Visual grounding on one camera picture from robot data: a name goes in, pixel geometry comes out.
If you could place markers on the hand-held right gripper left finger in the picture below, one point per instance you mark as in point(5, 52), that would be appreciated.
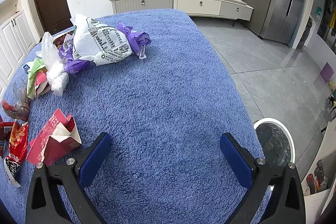
point(95, 158)

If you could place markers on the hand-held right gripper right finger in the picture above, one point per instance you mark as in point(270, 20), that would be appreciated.
point(236, 158)

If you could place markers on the white round bin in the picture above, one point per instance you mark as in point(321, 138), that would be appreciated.
point(275, 142)

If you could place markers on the green paper packet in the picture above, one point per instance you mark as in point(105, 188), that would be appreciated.
point(32, 69)

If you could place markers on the white printed plastic bag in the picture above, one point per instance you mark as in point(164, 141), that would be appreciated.
point(105, 43)

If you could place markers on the purple plastic wrapper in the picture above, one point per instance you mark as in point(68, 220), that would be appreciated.
point(139, 39)
point(72, 65)

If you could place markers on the pink torn carton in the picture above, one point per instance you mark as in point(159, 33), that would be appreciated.
point(47, 134)

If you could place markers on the red snack packet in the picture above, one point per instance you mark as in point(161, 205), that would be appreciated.
point(17, 142)

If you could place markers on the white marble counter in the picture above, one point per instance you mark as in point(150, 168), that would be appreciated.
point(315, 203)

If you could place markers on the blue fuzzy blanket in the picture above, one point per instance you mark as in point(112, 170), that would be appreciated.
point(162, 95)

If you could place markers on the clear wrapper with red print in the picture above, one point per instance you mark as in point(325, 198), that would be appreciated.
point(18, 108)

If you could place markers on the black shoes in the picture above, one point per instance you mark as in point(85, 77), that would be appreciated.
point(332, 103)

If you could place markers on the clear crumpled plastic bag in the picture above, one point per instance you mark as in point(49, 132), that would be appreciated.
point(51, 56)

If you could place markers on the brown snack packet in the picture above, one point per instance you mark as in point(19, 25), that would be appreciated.
point(59, 41)

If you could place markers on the purple stool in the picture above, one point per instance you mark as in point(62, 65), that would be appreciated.
point(327, 71)

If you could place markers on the washing machine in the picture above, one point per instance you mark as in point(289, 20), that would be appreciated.
point(305, 35)

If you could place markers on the white cupboard unit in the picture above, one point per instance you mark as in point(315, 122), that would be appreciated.
point(13, 35)

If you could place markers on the white television cabinet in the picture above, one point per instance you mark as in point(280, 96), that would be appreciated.
point(197, 3)

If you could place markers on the yellow hanging garment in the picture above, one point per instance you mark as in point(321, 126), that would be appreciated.
point(333, 19)

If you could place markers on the green wall box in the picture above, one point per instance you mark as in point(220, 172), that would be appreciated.
point(318, 11)

